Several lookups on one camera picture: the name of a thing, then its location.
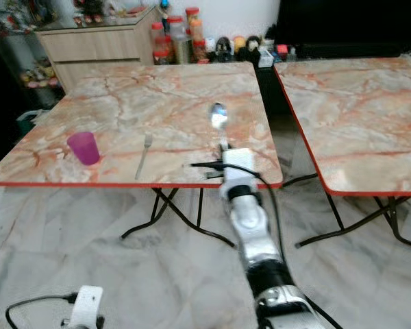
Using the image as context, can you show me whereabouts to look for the glass display shelf with toys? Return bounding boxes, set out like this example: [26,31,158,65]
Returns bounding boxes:
[0,0,69,110]

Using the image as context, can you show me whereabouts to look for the silver metal can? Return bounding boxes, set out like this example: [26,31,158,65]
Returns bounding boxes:
[172,34,192,65]

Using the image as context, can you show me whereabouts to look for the green plastic basket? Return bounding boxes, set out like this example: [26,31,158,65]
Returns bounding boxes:
[16,109,53,136]

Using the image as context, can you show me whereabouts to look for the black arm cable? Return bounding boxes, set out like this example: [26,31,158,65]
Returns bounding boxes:
[190,161,285,244]
[5,293,77,329]

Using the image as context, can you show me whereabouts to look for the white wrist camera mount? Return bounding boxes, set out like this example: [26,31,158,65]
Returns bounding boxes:
[68,285,104,329]
[222,147,258,197]

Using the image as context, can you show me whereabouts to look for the black toy figurine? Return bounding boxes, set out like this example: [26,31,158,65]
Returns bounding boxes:
[214,36,233,63]

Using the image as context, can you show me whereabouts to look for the tall red-lidded orange jar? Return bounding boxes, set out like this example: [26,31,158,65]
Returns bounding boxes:
[184,6,201,40]

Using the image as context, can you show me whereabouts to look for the purple plastic cup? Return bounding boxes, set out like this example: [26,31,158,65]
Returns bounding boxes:
[66,132,101,166]

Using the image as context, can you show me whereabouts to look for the black television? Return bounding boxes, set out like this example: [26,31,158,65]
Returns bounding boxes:
[274,0,411,47]

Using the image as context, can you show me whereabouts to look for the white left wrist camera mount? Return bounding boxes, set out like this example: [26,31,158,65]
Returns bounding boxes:
[68,285,104,329]

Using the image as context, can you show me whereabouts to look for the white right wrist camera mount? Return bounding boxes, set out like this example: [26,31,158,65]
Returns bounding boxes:
[222,147,258,197]

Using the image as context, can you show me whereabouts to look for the black metal folding table legs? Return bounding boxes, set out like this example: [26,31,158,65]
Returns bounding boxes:
[121,186,236,248]
[284,173,411,256]

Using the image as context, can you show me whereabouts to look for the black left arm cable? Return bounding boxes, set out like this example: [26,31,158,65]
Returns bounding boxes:
[5,293,77,329]

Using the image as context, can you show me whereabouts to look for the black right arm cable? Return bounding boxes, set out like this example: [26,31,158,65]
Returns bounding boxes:
[190,161,285,244]

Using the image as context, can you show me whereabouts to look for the silver metal fork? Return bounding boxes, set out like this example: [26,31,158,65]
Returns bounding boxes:
[135,134,153,181]

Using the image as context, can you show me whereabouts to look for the light wooden cabinet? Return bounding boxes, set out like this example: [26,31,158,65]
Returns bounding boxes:
[37,8,160,91]

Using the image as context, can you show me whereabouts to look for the brown monkey plush toy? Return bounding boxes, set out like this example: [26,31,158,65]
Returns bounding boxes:
[244,34,263,62]

